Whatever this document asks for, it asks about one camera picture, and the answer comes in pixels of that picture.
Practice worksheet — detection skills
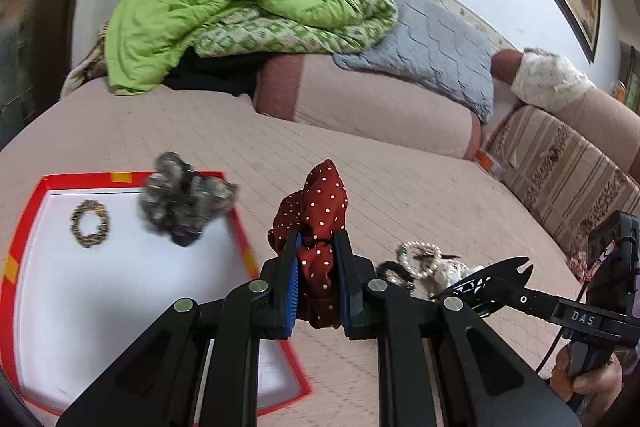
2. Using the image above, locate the white pearl bracelet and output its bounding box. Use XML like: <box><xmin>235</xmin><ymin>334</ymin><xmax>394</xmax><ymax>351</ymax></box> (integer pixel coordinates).
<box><xmin>397</xmin><ymin>241</ymin><xmax>443</xmax><ymax>280</ymax></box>

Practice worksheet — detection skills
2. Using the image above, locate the orange packet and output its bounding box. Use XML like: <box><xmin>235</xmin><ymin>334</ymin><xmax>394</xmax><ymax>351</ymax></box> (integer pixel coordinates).
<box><xmin>475</xmin><ymin>149</ymin><xmax>506</xmax><ymax>180</ymax></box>

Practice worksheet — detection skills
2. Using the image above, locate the leopard print cloth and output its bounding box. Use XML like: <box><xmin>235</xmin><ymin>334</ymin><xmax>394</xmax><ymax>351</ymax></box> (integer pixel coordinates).
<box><xmin>60</xmin><ymin>21</ymin><xmax>111</xmax><ymax>98</ymax></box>

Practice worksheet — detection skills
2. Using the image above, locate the bright green quilt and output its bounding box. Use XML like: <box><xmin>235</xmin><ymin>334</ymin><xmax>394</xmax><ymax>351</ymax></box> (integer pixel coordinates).
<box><xmin>107</xmin><ymin>0</ymin><xmax>361</xmax><ymax>96</ymax></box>

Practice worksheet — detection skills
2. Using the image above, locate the black cloth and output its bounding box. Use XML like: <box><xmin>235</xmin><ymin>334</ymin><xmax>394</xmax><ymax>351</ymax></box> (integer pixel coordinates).
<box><xmin>162</xmin><ymin>47</ymin><xmax>266</xmax><ymax>98</ymax></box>

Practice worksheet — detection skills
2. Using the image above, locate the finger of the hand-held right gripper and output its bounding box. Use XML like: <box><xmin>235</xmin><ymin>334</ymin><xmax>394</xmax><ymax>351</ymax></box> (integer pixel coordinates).
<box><xmin>432</xmin><ymin>256</ymin><xmax>563</xmax><ymax>323</ymax></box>

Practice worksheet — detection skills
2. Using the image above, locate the red tray with white inside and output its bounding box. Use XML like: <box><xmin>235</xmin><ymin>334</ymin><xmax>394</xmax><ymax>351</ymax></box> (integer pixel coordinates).
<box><xmin>0</xmin><ymin>172</ymin><xmax>313</xmax><ymax>418</ymax></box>

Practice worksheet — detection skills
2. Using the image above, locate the brown beaded bracelet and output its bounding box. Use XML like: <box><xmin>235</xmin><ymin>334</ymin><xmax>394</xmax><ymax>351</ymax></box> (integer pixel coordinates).
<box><xmin>69</xmin><ymin>199</ymin><xmax>111</xmax><ymax>249</ymax></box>

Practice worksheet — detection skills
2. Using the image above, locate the striped floral cushion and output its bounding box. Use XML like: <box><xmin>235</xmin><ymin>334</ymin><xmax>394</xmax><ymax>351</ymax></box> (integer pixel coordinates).
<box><xmin>487</xmin><ymin>107</ymin><xmax>640</xmax><ymax>258</ymax></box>

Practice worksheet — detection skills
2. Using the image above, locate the grey furry scrunchie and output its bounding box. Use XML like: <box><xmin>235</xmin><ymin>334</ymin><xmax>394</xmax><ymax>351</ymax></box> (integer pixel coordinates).
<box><xmin>137</xmin><ymin>152</ymin><xmax>241</xmax><ymax>248</ymax></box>

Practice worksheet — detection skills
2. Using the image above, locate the white patterned pillow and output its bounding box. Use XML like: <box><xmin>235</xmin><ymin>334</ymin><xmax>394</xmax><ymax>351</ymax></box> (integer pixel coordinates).
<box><xmin>510</xmin><ymin>48</ymin><xmax>598</xmax><ymax>110</ymax></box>

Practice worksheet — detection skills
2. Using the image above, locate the person's right hand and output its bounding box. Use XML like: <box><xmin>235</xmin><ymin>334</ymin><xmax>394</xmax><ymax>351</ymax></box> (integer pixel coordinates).
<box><xmin>550</xmin><ymin>347</ymin><xmax>623</xmax><ymax>413</ymax></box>

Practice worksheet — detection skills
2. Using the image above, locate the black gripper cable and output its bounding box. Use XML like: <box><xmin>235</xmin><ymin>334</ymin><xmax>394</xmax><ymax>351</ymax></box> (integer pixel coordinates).
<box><xmin>535</xmin><ymin>274</ymin><xmax>598</xmax><ymax>378</ymax></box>

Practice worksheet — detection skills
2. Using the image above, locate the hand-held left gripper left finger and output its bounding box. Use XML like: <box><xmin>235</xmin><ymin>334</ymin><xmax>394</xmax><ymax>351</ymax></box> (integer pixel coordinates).
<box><xmin>56</xmin><ymin>229</ymin><xmax>303</xmax><ymax>427</ymax></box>

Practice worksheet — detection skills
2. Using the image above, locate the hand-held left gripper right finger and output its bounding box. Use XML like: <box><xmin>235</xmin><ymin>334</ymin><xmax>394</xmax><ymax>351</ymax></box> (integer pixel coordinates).
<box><xmin>332</xmin><ymin>229</ymin><xmax>583</xmax><ymax>427</ymax></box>

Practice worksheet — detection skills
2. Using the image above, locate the grey quilted pillow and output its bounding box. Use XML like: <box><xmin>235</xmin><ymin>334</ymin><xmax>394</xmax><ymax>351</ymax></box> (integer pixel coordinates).
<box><xmin>332</xmin><ymin>0</ymin><xmax>496</xmax><ymax>124</ymax></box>

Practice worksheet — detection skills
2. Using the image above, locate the black beaded bracelet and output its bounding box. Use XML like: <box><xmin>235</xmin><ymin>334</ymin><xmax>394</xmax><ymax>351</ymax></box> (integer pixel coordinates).
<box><xmin>375</xmin><ymin>259</ymin><xmax>416</xmax><ymax>293</ymax></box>

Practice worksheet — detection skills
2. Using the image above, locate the pink bolster cushion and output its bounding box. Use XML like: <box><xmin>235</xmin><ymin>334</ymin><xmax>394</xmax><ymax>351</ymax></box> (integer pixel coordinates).
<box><xmin>252</xmin><ymin>52</ymin><xmax>483</xmax><ymax>160</ymax></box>

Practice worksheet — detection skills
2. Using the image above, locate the green white patterned quilt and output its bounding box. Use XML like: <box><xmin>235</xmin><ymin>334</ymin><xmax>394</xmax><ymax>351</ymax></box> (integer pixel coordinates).
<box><xmin>192</xmin><ymin>0</ymin><xmax>400</xmax><ymax>58</ymax></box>

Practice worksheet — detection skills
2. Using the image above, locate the white floral scrunchie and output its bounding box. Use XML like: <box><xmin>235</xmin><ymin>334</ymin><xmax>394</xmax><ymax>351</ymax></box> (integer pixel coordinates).
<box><xmin>425</xmin><ymin>257</ymin><xmax>486</xmax><ymax>300</ymax></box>

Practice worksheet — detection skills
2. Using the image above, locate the red polka dot scrunchie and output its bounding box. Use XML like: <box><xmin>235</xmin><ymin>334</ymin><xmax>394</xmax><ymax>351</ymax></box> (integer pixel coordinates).
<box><xmin>267</xmin><ymin>159</ymin><xmax>351</xmax><ymax>330</ymax></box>

